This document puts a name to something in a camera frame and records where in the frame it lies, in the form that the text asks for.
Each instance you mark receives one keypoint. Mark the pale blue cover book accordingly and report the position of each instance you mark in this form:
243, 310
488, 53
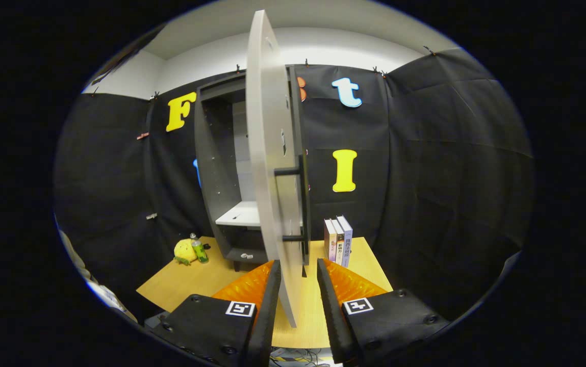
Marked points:
348, 239

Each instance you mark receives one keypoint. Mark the white spine book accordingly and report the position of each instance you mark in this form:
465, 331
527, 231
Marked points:
339, 247

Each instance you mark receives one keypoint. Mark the black backdrop cloth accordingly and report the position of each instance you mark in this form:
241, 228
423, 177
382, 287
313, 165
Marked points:
451, 178

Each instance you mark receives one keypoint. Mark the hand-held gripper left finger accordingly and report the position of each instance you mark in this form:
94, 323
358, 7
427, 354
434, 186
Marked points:
267, 316

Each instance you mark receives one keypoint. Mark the yellow plush toy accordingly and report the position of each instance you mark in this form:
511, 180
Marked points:
184, 251

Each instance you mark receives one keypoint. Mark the green drink bottle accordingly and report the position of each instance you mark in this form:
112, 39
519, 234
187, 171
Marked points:
200, 252

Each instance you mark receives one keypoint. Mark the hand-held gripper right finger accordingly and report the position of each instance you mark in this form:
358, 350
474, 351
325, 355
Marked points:
331, 316

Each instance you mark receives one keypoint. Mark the pale grey cloth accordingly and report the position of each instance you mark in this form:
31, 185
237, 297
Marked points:
104, 295

